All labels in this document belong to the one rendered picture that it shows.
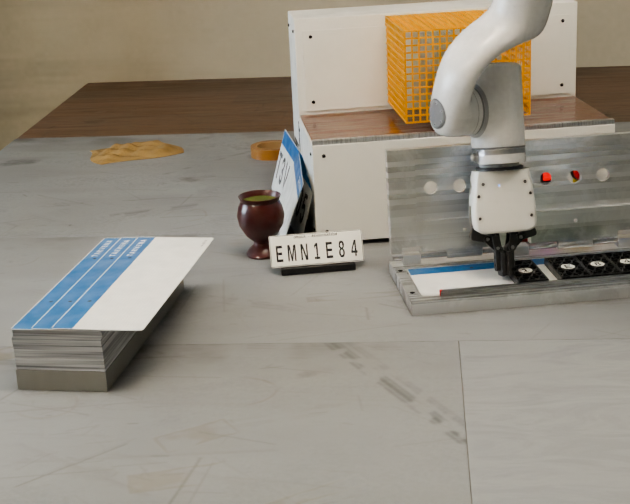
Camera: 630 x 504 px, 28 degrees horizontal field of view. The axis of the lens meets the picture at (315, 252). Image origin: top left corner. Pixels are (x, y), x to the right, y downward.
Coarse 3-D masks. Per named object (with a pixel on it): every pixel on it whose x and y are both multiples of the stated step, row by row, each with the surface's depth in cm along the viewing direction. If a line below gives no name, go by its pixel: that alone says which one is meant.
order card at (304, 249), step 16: (272, 240) 214; (288, 240) 214; (304, 240) 214; (320, 240) 215; (336, 240) 215; (352, 240) 215; (272, 256) 214; (288, 256) 214; (304, 256) 214; (320, 256) 214; (336, 256) 214; (352, 256) 215
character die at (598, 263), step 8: (576, 256) 206; (584, 256) 206; (592, 256) 206; (600, 256) 206; (584, 264) 202; (592, 264) 202; (600, 264) 201; (608, 264) 202; (592, 272) 198; (600, 272) 199; (608, 272) 198; (616, 272) 198
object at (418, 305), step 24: (600, 240) 212; (624, 240) 213; (408, 264) 210; (432, 264) 208; (456, 264) 208; (408, 288) 198; (552, 288) 195; (576, 288) 195; (600, 288) 195; (624, 288) 195; (432, 312) 193
